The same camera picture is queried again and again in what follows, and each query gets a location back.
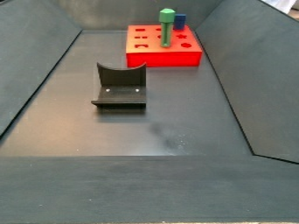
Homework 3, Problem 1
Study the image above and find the green triangular peg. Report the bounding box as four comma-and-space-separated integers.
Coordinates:
159, 8, 175, 47

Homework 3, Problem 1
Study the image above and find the red shape sorter board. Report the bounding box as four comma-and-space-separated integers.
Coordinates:
125, 24, 204, 68

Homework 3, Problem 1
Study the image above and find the blue rounded block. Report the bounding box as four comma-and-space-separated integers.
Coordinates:
172, 14, 186, 31

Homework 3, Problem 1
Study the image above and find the black curved holder stand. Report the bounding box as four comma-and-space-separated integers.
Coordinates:
91, 64, 147, 107

